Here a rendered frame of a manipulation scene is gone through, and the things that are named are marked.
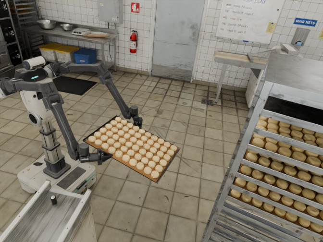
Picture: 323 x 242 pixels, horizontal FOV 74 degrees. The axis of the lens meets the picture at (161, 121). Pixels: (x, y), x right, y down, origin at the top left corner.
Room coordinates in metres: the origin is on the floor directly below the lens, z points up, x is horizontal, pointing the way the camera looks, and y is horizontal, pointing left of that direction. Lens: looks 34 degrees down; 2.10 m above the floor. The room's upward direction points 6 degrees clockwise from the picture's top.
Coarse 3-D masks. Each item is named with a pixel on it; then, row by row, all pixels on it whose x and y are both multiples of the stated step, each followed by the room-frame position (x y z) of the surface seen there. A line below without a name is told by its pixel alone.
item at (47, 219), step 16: (48, 192) 0.88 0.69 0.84; (48, 208) 0.77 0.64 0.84; (64, 208) 0.78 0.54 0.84; (32, 224) 0.66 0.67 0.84; (48, 224) 0.67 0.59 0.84; (64, 224) 0.68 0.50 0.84; (80, 224) 0.71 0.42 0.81; (16, 240) 0.57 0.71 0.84; (32, 240) 0.57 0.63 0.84; (48, 240) 0.58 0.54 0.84; (80, 240) 0.68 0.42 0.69; (96, 240) 0.85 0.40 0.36
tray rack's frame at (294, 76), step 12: (276, 60) 1.02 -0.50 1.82; (288, 60) 1.05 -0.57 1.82; (300, 60) 1.07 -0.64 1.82; (312, 60) 1.09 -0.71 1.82; (276, 72) 0.86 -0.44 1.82; (288, 72) 0.87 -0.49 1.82; (300, 72) 0.89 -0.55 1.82; (312, 72) 0.91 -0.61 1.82; (276, 84) 0.73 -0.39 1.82; (288, 84) 0.74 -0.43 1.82; (300, 84) 0.75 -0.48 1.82; (312, 84) 0.77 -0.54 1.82; (300, 96) 0.70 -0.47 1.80; (312, 96) 0.69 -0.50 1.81; (216, 240) 1.07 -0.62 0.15
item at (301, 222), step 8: (232, 192) 0.79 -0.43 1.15; (240, 200) 0.76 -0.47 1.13; (248, 200) 0.75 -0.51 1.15; (256, 200) 0.76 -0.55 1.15; (264, 208) 0.72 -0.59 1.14; (272, 208) 0.71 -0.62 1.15; (280, 216) 0.69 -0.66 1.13; (288, 216) 0.68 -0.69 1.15; (296, 216) 0.69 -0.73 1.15; (304, 224) 0.65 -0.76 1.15; (312, 224) 0.65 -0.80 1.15; (320, 232) 0.62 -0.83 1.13
